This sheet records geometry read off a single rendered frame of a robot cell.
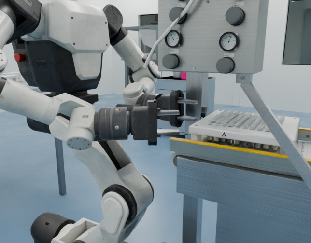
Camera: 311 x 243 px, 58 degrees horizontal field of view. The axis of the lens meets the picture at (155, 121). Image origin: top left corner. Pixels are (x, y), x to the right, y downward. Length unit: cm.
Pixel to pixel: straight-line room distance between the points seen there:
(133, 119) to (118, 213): 38
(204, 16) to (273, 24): 532
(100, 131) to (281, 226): 50
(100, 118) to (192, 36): 30
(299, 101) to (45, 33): 531
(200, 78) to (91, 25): 41
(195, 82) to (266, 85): 500
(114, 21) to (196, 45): 63
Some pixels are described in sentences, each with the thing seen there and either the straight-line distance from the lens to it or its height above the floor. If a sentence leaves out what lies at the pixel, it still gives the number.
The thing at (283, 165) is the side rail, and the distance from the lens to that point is 67.
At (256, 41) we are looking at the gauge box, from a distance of 60.
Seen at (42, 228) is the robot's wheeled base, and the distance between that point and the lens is 141.
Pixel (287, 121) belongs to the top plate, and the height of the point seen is 90.
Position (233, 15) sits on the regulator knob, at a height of 115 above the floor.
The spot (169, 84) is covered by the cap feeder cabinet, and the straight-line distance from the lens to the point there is 358.
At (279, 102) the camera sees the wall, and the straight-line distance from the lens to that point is 594.
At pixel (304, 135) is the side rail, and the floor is 85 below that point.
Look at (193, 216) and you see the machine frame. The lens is 114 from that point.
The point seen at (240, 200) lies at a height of 74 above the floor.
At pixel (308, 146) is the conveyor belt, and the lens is 89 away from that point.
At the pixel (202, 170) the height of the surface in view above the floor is 80.
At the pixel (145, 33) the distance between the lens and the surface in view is 475.
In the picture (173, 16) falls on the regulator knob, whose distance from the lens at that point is 63.
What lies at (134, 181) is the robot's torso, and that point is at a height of 64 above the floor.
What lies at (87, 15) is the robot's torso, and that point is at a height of 120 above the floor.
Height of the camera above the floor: 108
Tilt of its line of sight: 14 degrees down
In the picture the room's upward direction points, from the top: straight up
